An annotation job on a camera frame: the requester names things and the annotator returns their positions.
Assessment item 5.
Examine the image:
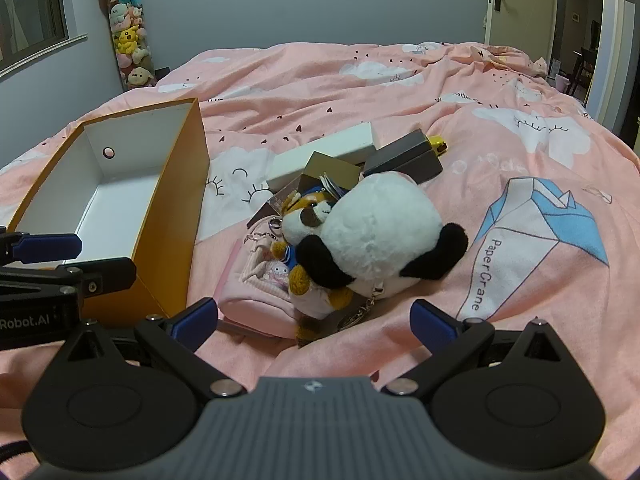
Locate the panda plush toy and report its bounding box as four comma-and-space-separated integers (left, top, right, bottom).
295, 172, 470, 295

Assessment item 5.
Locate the beige door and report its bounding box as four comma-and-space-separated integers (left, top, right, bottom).
487, 0, 559, 63

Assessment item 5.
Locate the brown printed card box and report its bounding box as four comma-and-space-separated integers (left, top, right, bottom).
268, 185, 302, 217

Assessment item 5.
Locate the orange cardboard box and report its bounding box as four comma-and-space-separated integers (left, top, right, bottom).
7, 97, 212, 328

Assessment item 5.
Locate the long white box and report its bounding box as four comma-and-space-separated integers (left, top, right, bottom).
266, 122, 379, 194

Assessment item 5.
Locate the brown small box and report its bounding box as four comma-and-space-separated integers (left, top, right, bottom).
299, 151, 362, 196

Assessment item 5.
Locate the white door frame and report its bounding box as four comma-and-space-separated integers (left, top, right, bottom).
586, 0, 637, 128

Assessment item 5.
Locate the pink pouch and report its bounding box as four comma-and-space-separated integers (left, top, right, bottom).
220, 220, 302, 339

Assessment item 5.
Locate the dark chair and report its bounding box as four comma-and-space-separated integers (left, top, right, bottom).
569, 19, 601, 103

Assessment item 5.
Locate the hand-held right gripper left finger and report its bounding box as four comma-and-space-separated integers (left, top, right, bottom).
47, 297, 248, 398

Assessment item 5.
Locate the dark grey box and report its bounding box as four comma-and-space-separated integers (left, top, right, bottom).
362, 129, 445, 185

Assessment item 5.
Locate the pink printed blanket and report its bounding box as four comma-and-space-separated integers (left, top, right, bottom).
0, 40, 640, 413

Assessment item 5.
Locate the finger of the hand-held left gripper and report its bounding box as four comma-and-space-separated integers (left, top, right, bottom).
0, 257, 137, 311
0, 227, 83, 267

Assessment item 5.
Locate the clear tube of plush toys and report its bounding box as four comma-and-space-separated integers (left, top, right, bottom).
99, 0, 157, 92

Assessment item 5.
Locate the window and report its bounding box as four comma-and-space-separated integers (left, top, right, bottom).
0, 0, 69, 61

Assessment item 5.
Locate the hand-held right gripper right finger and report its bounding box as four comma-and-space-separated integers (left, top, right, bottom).
382, 299, 581, 397

